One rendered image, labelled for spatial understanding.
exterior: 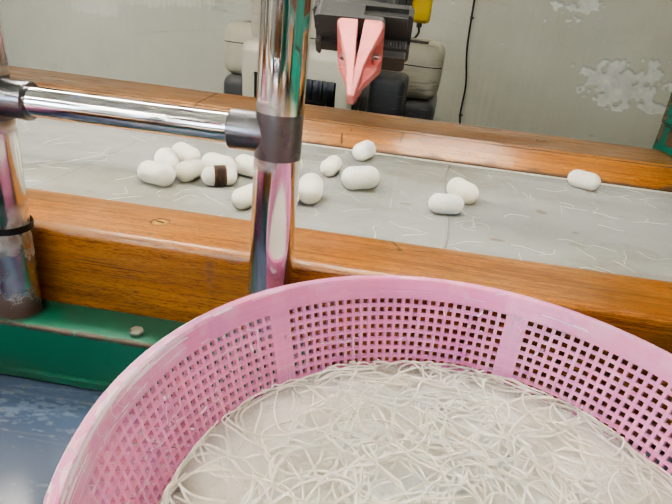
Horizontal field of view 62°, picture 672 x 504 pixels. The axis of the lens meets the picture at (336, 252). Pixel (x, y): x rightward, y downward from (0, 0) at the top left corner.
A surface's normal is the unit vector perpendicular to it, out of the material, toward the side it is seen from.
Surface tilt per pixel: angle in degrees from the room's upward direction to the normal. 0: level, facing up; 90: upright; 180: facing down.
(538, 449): 1
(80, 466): 75
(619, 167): 45
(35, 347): 90
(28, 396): 0
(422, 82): 90
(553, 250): 0
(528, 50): 90
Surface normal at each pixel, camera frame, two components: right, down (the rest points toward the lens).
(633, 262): 0.11, -0.90
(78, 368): -0.13, 0.41
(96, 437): 0.99, -0.14
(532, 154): -0.02, -0.35
